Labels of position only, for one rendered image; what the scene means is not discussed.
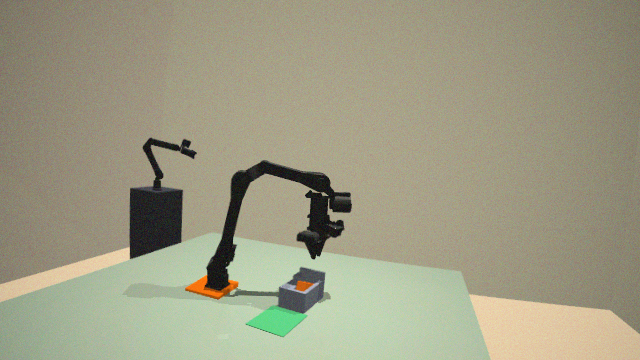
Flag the orange l-shaped part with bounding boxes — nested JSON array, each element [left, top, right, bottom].
[[296, 281, 314, 291]]

